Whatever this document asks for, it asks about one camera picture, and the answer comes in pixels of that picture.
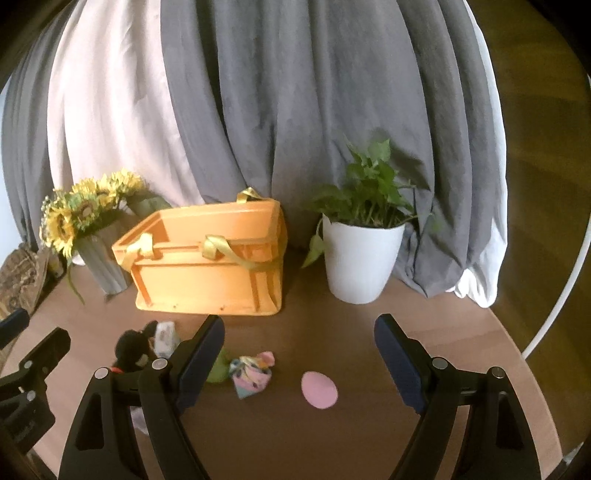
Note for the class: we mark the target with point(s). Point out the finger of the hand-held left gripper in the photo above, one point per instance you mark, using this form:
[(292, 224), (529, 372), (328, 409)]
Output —
[(14, 325), (46, 350)]

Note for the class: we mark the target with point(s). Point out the white hoop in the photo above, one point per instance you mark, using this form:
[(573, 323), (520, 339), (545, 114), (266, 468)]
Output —
[(561, 286)]

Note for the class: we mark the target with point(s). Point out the pink egg-shaped sponge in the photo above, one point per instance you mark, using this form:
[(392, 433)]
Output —
[(318, 390)]

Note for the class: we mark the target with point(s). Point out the white plant pot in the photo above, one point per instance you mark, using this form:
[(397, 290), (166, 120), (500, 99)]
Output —
[(362, 263)]

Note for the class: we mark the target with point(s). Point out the orange basket with yellow ribbons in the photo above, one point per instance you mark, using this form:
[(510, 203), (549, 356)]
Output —
[(198, 281)]

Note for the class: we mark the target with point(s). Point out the grey curtain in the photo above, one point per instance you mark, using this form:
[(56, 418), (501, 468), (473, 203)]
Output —
[(300, 115)]

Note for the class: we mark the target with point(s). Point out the colourful patterned cloth pouch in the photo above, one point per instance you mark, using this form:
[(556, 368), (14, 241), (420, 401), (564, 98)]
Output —
[(251, 376)]

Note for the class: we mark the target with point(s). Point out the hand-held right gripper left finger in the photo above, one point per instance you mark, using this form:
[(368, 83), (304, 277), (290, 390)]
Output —
[(203, 364)]

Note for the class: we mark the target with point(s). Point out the sunflower bouquet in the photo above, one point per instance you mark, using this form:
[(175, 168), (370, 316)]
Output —
[(83, 207)]

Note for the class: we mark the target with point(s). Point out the brown woven basket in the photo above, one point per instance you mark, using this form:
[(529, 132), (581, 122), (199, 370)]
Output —
[(23, 281)]

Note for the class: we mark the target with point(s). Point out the green potted plant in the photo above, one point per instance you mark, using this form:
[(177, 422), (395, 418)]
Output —
[(369, 194)]

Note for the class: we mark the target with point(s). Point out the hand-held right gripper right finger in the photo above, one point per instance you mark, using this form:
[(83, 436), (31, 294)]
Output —
[(398, 364)]

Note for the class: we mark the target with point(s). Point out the green soft toy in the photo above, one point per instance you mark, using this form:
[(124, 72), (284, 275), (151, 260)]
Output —
[(219, 369)]

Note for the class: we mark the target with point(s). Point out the grey ribbed vase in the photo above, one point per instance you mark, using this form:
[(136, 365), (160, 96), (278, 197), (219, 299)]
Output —
[(104, 267)]

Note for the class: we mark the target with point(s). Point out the small white soft toy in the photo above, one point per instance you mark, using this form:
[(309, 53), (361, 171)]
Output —
[(166, 339)]

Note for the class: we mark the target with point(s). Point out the black mouse plush toy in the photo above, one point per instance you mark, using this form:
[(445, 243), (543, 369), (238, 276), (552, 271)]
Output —
[(131, 348)]

